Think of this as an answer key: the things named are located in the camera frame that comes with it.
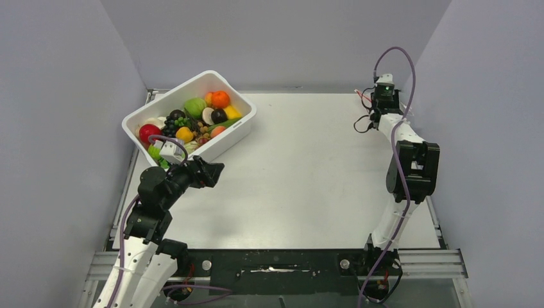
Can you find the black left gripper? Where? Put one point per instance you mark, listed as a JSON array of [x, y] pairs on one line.
[[209, 174]]

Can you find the yellow orange fruit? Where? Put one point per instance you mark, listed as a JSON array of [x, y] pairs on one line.
[[185, 134]]

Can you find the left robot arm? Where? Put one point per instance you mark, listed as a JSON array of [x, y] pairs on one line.
[[147, 259]]

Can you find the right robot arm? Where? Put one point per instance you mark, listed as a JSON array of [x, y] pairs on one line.
[[411, 175]]

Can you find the white plastic food bin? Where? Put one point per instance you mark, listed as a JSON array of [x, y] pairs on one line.
[[197, 86]]

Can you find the peach fruit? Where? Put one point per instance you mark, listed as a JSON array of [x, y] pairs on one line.
[[216, 131]]

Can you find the lime green fruit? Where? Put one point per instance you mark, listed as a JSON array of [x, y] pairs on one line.
[[154, 153]]

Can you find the green cucumber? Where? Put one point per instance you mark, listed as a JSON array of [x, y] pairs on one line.
[[225, 124]]

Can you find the white mushroom slice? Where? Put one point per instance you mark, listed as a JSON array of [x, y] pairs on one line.
[[207, 116]]

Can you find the dark grape bunch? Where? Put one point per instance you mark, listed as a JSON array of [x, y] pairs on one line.
[[176, 120]]

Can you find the dark purple plum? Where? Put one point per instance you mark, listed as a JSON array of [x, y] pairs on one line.
[[218, 116]]

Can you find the green cabbage ball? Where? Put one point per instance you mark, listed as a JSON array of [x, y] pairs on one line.
[[195, 107]]

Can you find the yellow lemon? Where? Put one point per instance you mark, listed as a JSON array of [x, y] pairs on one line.
[[231, 112]]

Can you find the red apple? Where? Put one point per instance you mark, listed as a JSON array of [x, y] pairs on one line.
[[147, 130]]

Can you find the orange tangerine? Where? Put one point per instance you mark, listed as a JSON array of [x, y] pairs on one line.
[[220, 99]]

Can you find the black mounting plate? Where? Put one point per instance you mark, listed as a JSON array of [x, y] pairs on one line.
[[296, 271]]

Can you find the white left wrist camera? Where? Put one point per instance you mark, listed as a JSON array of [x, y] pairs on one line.
[[172, 153]]

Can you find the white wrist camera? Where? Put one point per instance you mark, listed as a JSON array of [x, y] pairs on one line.
[[384, 78], [172, 153]]

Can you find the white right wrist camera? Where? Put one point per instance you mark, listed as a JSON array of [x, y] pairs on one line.
[[384, 78]]

